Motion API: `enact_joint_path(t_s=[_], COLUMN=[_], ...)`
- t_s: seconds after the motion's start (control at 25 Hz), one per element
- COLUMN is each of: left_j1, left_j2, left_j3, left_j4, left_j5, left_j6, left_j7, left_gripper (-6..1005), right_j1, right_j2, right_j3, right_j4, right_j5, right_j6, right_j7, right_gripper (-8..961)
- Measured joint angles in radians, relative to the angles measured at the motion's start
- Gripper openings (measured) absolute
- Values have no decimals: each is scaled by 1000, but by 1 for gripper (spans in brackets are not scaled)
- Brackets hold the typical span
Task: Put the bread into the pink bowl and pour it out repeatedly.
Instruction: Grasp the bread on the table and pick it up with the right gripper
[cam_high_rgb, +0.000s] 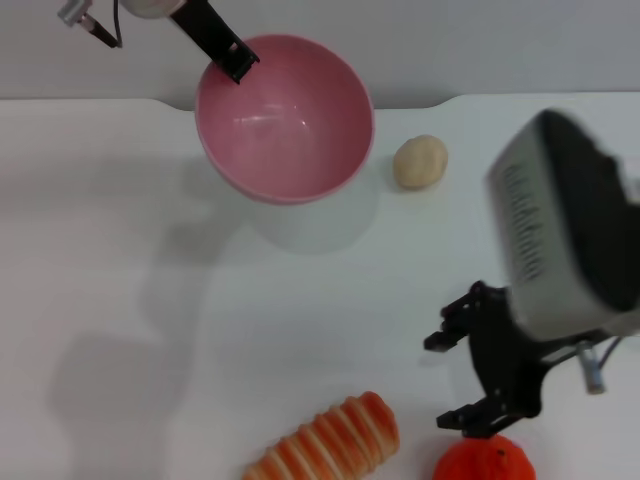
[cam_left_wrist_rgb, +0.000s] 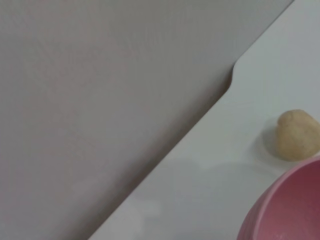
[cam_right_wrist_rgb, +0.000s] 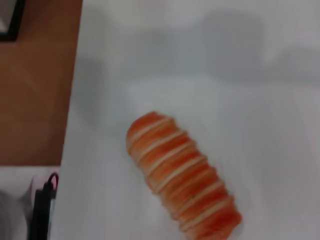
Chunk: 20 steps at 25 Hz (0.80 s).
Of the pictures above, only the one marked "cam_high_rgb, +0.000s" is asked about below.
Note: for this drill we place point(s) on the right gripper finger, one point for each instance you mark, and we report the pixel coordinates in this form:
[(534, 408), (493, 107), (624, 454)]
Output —
[(450, 332), (475, 417)]

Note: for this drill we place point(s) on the beige round bun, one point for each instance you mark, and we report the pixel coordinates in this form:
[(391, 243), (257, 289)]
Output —
[(420, 162)]

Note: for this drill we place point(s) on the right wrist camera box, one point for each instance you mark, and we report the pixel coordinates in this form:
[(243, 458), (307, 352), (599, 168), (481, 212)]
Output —
[(540, 225)]

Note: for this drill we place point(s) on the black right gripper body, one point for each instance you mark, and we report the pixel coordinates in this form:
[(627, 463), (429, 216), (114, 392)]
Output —
[(505, 360)]

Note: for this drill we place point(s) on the pink plastic bowl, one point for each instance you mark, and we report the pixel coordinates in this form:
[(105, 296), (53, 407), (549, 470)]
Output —
[(280, 150)]

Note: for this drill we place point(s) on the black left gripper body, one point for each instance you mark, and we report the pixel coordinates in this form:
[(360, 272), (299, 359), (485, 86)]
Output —
[(210, 30)]

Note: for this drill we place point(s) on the orange striped bread roll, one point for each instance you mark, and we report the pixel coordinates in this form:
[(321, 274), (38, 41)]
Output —
[(330, 440)]

